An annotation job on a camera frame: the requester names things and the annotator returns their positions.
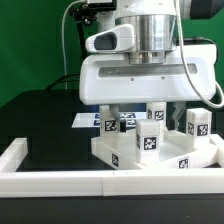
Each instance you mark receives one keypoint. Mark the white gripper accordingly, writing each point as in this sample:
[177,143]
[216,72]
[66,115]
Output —
[187,74]

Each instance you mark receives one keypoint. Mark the white square tabletop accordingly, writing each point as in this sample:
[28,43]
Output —
[174,152]

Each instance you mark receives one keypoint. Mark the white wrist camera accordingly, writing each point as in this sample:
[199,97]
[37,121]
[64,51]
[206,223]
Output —
[118,39]

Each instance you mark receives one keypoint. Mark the white U-shaped fence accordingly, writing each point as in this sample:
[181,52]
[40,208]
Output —
[100,183]

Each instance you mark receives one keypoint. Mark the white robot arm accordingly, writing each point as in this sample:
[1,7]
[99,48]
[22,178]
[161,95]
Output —
[140,55]

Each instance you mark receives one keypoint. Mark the white marker sheet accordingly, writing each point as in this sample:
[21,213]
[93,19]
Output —
[89,120]

